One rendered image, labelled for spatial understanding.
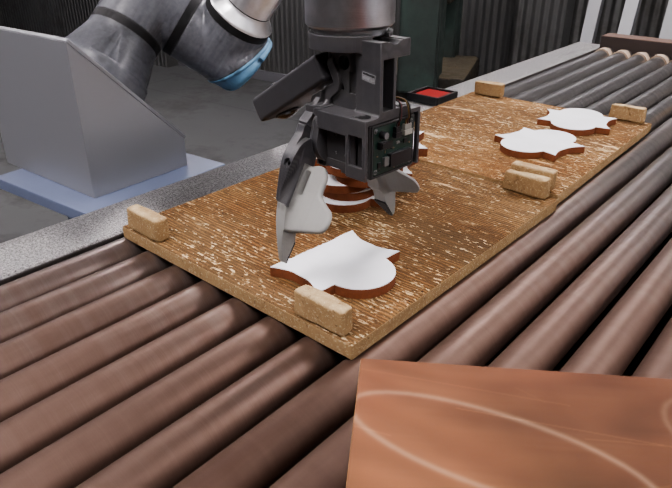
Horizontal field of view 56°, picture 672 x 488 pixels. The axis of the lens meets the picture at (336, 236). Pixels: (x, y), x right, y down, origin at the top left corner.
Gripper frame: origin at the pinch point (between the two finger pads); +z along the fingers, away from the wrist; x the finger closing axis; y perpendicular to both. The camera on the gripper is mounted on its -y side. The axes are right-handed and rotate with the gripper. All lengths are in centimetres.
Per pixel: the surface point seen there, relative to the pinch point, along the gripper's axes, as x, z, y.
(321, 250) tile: 0.1, 2.5, -2.3
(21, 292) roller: -23.9, 5.4, -21.7
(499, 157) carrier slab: 40.6, 3.6, -6.6
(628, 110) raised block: 73, 2, -1
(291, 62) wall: 301, 73, -361
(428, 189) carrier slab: 23.2, 3.6, -6.4
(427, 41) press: 237, 28, -173
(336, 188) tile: 9.8, 0.5, -9.9
